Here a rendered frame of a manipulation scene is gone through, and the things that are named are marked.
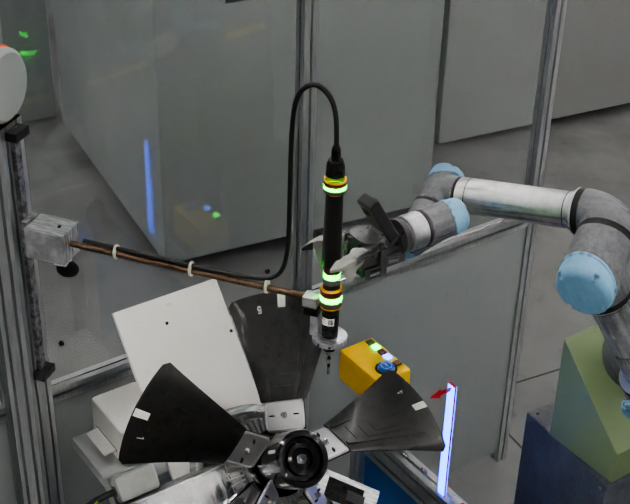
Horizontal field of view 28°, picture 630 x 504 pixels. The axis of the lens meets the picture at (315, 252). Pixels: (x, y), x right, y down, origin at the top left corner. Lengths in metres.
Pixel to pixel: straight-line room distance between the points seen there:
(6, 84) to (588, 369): 1.41
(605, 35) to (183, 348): 4.33
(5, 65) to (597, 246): 1.19
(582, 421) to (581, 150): 3.77
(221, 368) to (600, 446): 0.87
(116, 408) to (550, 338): 2.42
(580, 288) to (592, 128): 4.44
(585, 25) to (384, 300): 3.26
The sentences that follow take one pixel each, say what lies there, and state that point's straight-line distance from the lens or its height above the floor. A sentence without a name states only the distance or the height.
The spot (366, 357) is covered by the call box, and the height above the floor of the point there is 1.07.
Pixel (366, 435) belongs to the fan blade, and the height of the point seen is 1.19.
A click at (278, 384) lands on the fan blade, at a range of 2.64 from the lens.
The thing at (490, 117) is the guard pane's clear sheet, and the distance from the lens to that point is 3.63.
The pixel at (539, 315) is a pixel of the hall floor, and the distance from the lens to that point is 5.24.
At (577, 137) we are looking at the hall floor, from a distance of 6.72.
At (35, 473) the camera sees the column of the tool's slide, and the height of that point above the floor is 0.89.
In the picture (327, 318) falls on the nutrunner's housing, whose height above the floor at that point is 1.52.
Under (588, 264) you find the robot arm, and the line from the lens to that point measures 2.41.
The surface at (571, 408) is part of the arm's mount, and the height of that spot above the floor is 1.11.
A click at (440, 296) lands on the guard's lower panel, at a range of 3.81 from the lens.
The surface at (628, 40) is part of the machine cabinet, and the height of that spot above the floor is 0.43.
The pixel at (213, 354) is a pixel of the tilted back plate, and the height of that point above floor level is 1.24.
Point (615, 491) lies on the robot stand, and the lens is 2.97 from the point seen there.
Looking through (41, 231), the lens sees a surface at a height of 1.58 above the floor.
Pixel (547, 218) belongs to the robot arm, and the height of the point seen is 1.66.
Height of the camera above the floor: 2.92
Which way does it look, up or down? 32 degrees down
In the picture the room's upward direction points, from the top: 2 degrees clockwise
